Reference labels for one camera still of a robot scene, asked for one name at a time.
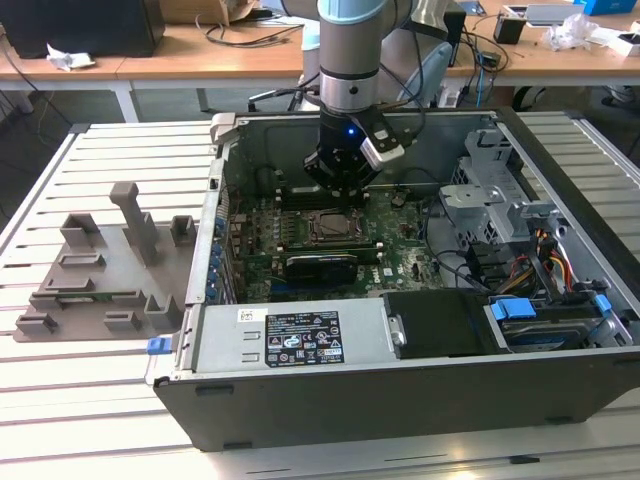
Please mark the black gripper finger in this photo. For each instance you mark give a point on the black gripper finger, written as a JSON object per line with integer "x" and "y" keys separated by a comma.
{"x": 320, "y": 172}
{"x": 369, "y": 179}

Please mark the silver CPU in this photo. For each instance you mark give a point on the silver CPU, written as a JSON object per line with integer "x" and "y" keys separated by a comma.
{"x": 334, "y": 225}

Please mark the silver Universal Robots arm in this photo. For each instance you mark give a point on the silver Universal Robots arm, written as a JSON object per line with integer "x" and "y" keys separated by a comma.
{"x": 350, "y": 60}

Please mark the CPU socket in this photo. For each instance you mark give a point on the CPU socket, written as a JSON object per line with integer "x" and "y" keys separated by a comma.
{"x": 332, "y": 241}

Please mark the black RAM slot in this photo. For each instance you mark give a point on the black RAM slot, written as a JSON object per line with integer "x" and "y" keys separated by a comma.
{"x": 370, "y": 256}
{"x": 330, "y": 245}
{"x": 292, "y": 197}
{"x": 292, "y": 205}

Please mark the green motherboard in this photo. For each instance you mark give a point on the green motherboard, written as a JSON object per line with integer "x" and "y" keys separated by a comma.
{"x": 405, "y": 260}

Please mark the black graphics card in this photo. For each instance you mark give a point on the black graphics card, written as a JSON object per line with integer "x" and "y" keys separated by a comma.
{"x": 320, "y": 270}

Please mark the silver metal drive cage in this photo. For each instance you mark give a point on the silver metal drive cage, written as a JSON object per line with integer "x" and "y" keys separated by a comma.
{"x": 480, "y": 197}

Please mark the white power adapter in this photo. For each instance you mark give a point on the white power adapter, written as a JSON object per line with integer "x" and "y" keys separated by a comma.
{"x": 450, "y": 97}

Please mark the black speaker box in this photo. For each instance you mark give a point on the black speaker box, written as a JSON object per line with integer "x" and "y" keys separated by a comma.
{"x": 456, "y": 35}

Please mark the small black device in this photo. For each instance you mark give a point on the small black device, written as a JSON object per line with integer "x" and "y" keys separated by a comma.
{"x": 490, "y": 59}

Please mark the blue card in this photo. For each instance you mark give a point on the blue card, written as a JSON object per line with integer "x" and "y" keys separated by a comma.
{"x": 470, "y": 7}

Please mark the long wooden desk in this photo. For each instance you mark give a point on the long wooden desk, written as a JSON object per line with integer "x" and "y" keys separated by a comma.
{"x": 165, "y": 57}

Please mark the blue disk carrier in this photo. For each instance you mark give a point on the blue disk carrier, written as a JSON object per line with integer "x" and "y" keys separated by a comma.
{"x": 512, "y": 310}

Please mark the silver power supply unit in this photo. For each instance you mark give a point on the silver power supply unit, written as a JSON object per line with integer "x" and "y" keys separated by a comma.
{"x": 225, "y": 345}

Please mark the grey parts rack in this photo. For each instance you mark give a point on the grey parts rack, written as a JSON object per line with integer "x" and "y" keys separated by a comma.
{"x": 120, "y": 285}

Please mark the black PC case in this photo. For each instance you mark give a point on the black PC case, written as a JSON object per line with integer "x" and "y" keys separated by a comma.
{"x": 350, "y": 410}

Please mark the silver hard disk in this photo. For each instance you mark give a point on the silver hard disk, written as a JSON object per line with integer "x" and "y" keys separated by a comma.
{"x": 542, "y": 336}

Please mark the blue case latch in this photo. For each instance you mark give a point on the blue case latch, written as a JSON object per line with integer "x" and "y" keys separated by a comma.
{"x": 157, "y": 346}

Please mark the grey flat device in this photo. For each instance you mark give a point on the grey flat device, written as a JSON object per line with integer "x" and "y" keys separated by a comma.
{"x": 555, "y": 14}

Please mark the clear plastic bag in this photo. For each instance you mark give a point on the clear plastic bag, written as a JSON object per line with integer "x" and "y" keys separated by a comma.
{"x": 570, "y": 32}

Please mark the green RAM stick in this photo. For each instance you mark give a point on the green RAM stick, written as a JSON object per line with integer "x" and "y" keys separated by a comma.
{"x": 100, "y": 298}

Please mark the small blue carrier tab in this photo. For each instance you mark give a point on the small blue carrier tab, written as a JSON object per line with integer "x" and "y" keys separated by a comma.
{"x": 602, "y": 303}

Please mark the crumpled white paper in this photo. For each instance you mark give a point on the crumpled white paper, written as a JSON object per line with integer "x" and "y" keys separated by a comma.
{"x": 70, "y": 57}

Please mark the large black box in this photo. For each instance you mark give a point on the large black box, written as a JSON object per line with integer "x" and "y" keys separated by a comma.
{"x": 75, "y": 25}

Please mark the blue box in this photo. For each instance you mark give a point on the blue box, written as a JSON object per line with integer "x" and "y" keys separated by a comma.
{"x": 600, "y": 6}

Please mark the white box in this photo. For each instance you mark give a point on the white box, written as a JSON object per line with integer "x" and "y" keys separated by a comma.
{"x": 627, "y": 47}

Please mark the short wooden desk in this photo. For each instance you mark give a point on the short wooden desk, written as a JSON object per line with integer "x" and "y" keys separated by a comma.
{"x": 35, "y": 65}

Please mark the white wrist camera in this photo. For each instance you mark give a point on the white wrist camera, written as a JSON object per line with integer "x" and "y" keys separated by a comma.
{"x": 385, "y": 147}

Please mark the expansion slot bracket row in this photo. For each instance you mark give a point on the expansion slot bracket row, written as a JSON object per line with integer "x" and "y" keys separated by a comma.
{"x": 220, "y": 250}

